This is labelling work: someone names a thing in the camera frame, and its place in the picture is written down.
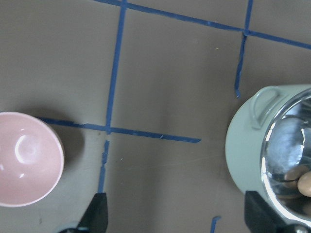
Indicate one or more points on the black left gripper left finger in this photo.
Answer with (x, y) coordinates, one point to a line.
(94, 219)

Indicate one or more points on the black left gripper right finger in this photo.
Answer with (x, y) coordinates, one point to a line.
(260, 217)

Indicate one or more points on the brown egg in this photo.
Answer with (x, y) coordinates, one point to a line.
(304, 184)

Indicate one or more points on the pale green cooking pot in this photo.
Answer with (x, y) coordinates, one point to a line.
(268, 144)

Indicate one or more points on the pink bowl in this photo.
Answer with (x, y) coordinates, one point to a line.
(31, 159)

